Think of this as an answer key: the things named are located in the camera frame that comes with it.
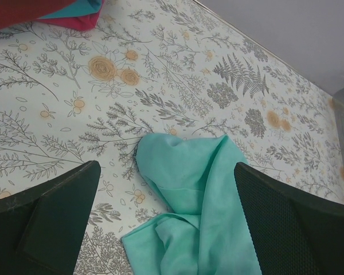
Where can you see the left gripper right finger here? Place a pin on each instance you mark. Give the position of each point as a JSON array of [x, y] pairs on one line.
[[293, 231]]

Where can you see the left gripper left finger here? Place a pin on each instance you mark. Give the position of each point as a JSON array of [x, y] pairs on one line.
[[42, 228]]

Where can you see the teal t shirt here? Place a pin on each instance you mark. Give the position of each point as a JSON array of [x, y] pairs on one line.
[[204, 230]]

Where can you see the floral table mat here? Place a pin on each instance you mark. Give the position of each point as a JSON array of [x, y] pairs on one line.
[[67, 97]]

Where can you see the pink folded t shirt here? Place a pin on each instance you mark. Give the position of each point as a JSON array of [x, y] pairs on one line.
[[82, 23]]

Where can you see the red folded t shirt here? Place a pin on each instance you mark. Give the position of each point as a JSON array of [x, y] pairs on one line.
[[13, 12]]

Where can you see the blue folded t shirt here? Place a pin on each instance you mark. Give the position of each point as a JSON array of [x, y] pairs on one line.
[[77, 9]]

